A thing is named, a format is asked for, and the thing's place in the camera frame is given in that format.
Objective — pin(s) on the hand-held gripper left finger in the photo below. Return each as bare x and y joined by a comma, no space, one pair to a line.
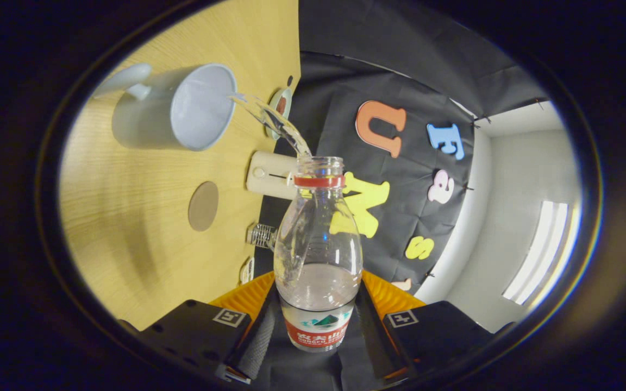
261,336

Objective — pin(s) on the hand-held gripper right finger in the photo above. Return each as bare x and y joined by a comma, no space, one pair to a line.
374,331

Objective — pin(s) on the clear plastic juice bottle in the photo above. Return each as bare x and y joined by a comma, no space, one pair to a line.
318,293

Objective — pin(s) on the round brown coaster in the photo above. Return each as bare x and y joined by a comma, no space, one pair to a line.
203,206

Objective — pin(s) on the white cup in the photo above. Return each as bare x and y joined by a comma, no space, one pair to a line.
150,117

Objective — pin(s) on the white divided dish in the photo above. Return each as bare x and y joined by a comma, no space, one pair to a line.
246,270

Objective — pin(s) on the white toaster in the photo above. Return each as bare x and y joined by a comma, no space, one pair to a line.
267,176

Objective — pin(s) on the wooden table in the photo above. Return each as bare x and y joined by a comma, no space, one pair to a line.
128,217

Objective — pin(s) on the large ceiling light panel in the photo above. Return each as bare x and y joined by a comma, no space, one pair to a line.
541,252

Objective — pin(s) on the brown bread piece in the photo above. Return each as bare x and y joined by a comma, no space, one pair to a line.
281,106

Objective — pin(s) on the pale green plate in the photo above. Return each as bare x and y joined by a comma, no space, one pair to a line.
286,100

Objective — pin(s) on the black backdrop cloth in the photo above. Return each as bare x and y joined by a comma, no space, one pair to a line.
400,54

